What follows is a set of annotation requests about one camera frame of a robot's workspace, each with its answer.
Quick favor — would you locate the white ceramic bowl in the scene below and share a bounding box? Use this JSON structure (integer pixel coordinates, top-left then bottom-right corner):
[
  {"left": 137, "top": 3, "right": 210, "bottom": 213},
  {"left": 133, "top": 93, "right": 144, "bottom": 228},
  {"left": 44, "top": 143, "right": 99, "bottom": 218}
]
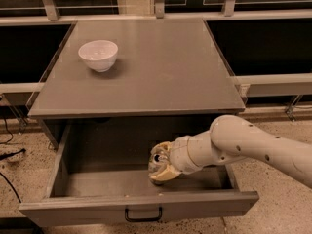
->
[{"left": 78, "top": 40, "right": 118, "bottom": 72}]

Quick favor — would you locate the metal window railing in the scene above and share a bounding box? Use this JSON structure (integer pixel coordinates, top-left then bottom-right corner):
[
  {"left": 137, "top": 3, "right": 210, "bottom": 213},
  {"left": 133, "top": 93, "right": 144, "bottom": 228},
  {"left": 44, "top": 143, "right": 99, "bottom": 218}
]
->
[{"left": 0, "top": 0, "right": 312, "bottom": 24}]

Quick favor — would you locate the open grey top drawer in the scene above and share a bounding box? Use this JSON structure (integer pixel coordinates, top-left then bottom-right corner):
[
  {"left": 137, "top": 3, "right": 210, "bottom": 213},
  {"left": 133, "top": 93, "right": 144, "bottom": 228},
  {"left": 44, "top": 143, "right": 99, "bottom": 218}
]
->
[{"left": 19, "top": 115, "right": 259, "bottom": 227}]

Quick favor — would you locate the black drawer handle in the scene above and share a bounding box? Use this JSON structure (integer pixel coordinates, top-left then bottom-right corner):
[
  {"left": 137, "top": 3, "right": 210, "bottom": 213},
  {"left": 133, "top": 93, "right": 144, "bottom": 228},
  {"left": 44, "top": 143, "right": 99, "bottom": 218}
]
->
[{"left": 124, "top": 207, "right": 163, "bottom": 223}]

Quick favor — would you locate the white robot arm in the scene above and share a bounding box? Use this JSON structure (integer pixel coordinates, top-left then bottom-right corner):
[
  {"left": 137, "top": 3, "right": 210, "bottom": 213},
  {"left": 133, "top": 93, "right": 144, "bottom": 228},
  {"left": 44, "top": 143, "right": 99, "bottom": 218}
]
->
[{"left": 148, "top": 115, "right": 312, "bottom": 188}]

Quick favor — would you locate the black floor cable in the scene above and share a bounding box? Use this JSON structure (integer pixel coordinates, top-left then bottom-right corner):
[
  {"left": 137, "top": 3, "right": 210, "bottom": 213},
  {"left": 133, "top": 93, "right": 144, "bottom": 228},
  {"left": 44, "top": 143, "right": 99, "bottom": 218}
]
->
[{"left": 0, "top": 110, "right": 27, "bottom": 204}]

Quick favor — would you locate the silver 7up soda can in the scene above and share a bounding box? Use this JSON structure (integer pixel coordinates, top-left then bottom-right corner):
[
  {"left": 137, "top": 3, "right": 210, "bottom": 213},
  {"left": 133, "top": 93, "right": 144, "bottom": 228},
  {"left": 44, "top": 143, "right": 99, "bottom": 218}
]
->
[{"left": 148, "top": 150, "right": 169, "bottom": 185}]

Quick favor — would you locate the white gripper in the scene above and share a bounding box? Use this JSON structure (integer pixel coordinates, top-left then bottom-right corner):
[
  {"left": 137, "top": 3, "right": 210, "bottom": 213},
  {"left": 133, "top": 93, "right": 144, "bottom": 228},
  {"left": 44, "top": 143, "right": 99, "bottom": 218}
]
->
[{"left": 149, "top": 136, "right": 202, "bottom": 183}]

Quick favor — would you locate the grey cabinet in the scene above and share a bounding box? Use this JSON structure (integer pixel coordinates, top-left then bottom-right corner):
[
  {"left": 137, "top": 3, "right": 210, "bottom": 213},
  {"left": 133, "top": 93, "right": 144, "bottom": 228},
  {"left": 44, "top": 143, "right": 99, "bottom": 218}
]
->
[{"left": 29, "top": 19, "right": 245, "bottom": 119}]

